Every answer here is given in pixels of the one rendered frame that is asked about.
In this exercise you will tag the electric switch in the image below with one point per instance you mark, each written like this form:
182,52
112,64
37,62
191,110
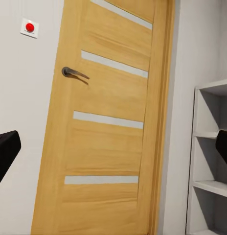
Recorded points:
29,28

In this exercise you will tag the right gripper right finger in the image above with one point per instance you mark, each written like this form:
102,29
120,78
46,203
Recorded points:
221,144

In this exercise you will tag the bookcase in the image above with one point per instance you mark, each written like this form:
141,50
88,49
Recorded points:
203,185

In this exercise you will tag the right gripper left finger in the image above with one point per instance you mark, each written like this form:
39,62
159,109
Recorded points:
10,145

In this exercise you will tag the door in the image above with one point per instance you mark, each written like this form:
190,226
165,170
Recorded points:
102,158

